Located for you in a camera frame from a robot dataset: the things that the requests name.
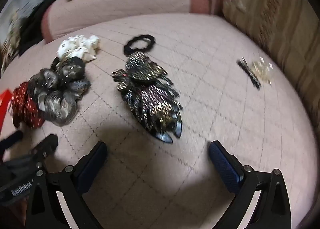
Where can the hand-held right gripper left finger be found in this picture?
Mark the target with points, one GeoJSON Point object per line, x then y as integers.
{"type": "Point", "coordinates": [91, 166]}

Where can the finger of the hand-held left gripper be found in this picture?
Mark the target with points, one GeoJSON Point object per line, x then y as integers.
{"type": "Point", "coordinates": [11, 140]}
{"type": "Point", "coordinates": [46, 145]}

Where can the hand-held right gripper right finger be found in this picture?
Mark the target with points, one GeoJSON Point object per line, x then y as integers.
{"type": "Point", "coordinates": [223, 166]}

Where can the red dotted scrunchie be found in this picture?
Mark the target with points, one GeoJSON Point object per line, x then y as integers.
{"type": "Point", "coordinates": [25, 106]}

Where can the white tray with red rim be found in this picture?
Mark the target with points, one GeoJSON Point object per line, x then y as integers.
{"type": "Point", "coordinates": [4, 103]}

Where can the grey beaded accessory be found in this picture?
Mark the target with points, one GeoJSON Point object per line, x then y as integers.
{"type": "Point", "coordinates": [60, 91]}

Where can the pile of sequined hair clips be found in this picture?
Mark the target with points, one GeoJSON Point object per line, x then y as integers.
{"type": "Point", "coordinates": [147, 93]}

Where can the white printed scrunchie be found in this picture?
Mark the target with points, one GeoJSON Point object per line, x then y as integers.
{"type": "Point", "coordinates": [77, 47]}

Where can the pink quilted mattress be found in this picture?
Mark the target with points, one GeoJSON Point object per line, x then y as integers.
{"type": "Point", "coordinates": [212, 108]}

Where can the gold and black hair clip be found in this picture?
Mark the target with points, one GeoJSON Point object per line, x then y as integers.
{"type": "Point", "coordinates": [258, 72]}

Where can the black cloth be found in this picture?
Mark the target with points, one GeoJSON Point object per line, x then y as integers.
{"type": "Point", "coordinates": [32, 31]}

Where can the pink bolster pillow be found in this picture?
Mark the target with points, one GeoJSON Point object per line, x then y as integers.
{"type": "Point", "coordinates": [120, 3]}

